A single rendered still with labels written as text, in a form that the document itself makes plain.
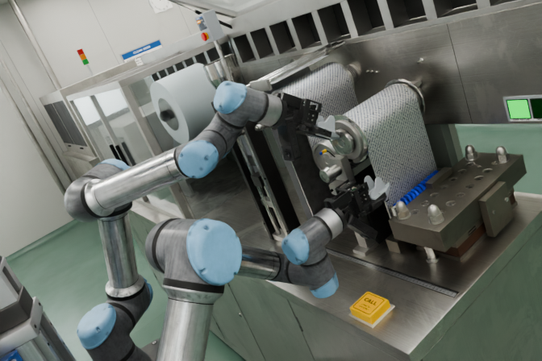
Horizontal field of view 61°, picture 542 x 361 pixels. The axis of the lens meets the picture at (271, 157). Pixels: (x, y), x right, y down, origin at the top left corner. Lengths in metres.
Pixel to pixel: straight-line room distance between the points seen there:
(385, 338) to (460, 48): 0.77
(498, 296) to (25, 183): 5.85
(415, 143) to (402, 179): 0.11
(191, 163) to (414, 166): 0.69
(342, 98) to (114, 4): 5.59
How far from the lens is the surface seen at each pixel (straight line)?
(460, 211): 1.24
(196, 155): 0.96
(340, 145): 1.27
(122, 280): 1.47
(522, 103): 1.33
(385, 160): 1.30
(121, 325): 1.47
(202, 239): 0.83
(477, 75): 1.37
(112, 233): 1.38
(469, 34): 1.34
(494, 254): 1.30
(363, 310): 1.18
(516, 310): 1.41
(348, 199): 1.19
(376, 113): 1.28
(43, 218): 6.59
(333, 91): 1.48
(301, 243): 1.10
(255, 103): 1.06
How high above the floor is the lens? 1.66
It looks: 17 degrees down
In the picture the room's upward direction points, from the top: 22 degrees counter-clockwise
